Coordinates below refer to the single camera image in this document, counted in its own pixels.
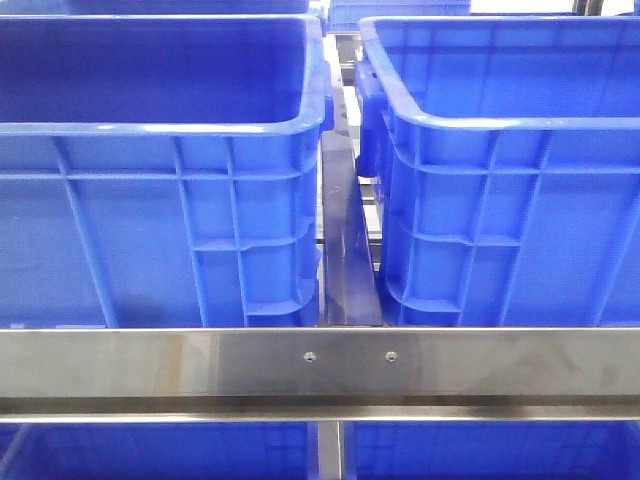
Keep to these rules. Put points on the blue crate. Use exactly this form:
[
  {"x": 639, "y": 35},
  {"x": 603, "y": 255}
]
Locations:
[
  {"x": 493, "y": 450},
  {"x": 160, "y": 171},
  {"x": 504, "y": 156},
  {"x": 159, "y": 7},
  {"x": 163, "y": 451},
  {"x": 343, "y": 16}
]

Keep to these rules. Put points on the blue crate lower left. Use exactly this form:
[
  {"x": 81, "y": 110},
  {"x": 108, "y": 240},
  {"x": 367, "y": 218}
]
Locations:
[{"x": 163, "y": 451}]

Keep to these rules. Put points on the blue crate rear right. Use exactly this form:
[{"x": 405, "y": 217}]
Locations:
[{"x": 343, "y": 16}]

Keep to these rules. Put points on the blue crate front right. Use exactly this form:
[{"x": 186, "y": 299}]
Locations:
[{"x": 504, "y": 156}]

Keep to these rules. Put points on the blue crate rear left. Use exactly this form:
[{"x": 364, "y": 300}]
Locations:
[{"x": 159, "y": 7}]

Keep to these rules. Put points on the blue crate front left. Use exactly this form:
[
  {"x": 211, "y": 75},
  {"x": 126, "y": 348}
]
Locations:
[{"x": 160, "y": 171}]

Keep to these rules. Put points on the steel centre divider rail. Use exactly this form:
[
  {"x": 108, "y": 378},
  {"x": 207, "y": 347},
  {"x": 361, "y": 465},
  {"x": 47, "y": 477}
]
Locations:
[{"x": 350, "y": 294}]

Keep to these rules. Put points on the steel shelf front rail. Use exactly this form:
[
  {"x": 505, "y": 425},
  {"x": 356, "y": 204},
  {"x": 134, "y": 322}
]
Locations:
[{"x": 319, "y": 374}]

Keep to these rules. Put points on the blue crate lower right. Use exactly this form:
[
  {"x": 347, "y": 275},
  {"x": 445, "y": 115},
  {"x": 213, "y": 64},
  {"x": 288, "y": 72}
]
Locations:
[{"x": 493, "y": 450}]

